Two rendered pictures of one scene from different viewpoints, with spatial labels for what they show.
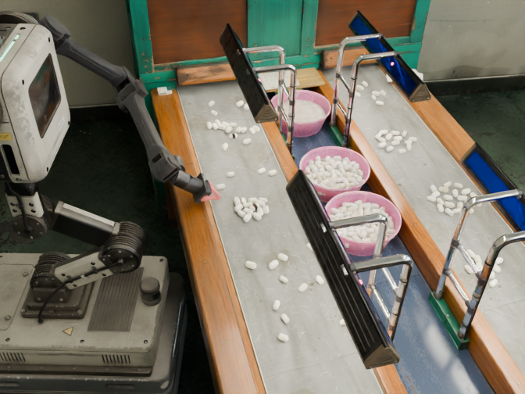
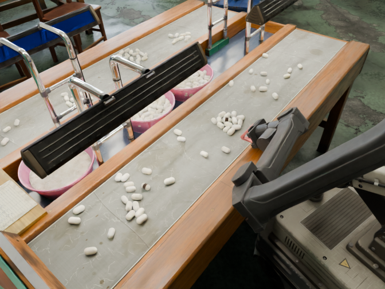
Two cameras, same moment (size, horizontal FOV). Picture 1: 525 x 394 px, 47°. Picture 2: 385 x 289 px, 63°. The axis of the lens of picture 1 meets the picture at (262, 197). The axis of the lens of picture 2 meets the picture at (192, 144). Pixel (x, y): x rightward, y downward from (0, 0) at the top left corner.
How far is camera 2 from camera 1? 2.44 m
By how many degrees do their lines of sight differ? 80
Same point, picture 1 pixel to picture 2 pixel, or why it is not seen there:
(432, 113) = (27, 88)
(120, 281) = (327, 225)
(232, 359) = (336, 69)
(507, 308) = (198, 29)
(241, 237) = (258, 113)
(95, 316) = (365, 214)
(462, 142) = (64, 67)
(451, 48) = not seen: outside the picture
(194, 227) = not seen: hidden behind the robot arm
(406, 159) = (98, 85)
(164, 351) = not seen: hidden behind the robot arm
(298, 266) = (250, 83)
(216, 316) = (325, 85)
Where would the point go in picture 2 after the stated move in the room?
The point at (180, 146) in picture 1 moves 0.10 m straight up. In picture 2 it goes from (205, 210) to (205, 190)
